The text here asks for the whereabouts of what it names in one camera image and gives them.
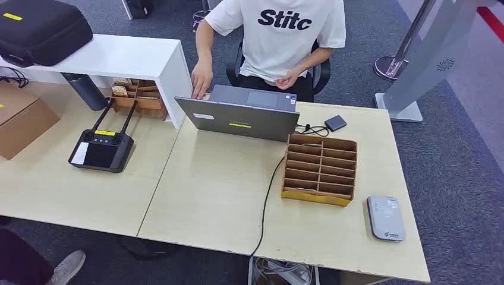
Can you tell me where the person's left hand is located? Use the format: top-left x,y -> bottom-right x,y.
274,67 -> 306,91

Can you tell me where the person's right hand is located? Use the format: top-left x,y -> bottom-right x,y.
191,59 -> 214,100

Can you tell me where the person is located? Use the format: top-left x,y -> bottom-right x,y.
0,215 -> 86,285
191,0 -> 347,104

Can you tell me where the small wooden card organizer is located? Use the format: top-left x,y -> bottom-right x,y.
110,77 -> 169,121

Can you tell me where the wooden slotted card organizer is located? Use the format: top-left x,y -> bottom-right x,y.
281,134 -> 358,208

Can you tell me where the grey card reader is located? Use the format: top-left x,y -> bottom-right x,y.
367,195 -> 407,242

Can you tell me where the grey laptop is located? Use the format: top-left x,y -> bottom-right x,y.
174,84 -> 301,143

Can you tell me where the chrome stool base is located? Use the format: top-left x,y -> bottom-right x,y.
192,9 -> 212,32

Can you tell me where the small black square box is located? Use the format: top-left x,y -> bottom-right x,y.
324,115 -> 348,132

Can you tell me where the white desk shelf riser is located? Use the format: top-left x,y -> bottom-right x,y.
0,33 -> 194,130

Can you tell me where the black cabinet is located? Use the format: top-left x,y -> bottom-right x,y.
121,0 -> 152,20

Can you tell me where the dark grey bottle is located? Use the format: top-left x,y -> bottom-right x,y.
61,72 -> 109,112

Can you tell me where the black remote controller with antennas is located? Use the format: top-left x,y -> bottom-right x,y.
68,98 -> 138,174

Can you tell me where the grey kiosk stand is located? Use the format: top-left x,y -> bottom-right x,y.
374,0 -> 479,123

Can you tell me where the black carrying case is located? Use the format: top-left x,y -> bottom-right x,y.
0,0 -> 94,68

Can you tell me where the brown cardboard box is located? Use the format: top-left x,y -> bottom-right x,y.
0,80 -> 61,161

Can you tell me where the thin black tangled cable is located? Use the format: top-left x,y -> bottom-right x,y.
295,123 -> 330,138

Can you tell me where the chrome stanchion post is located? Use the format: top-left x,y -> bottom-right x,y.
373,0 -> 438,82

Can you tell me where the black laptop power cable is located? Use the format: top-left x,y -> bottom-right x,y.
248,156 -> 286,258

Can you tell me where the black coiled cable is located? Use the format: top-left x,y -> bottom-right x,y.
0,66 -> 30,88

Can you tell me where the white power strip with cables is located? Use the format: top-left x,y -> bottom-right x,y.
251,257 -> 314,285

